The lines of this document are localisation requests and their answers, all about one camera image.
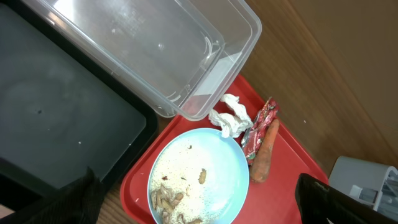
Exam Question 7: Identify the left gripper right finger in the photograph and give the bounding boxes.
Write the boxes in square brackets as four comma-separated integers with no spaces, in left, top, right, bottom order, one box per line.
[295,173,397,224]

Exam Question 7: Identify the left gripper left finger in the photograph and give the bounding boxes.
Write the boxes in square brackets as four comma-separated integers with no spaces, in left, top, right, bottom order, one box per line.
[1,168,104,224]

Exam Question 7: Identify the orange carrot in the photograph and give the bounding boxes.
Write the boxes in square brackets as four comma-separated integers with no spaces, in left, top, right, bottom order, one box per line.
[249,119,280,183]

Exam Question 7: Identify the red snack wrapper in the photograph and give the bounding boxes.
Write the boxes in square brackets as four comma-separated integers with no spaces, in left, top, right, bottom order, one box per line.
[241,97,279,166]

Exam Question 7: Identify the white tissue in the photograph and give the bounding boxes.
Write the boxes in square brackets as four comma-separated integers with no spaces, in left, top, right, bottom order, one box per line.
[208,93,253,138]

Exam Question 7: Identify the light blue plate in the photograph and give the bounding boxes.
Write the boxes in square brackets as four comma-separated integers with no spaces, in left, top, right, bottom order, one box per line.
[147,128,249,223]

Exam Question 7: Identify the black tray bin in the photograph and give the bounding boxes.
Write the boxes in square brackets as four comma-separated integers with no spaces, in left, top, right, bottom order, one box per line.
[1,1,158,211]

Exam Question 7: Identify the clear plastic bin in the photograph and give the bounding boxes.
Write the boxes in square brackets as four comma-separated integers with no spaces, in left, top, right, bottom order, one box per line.
[27,0,262,121]

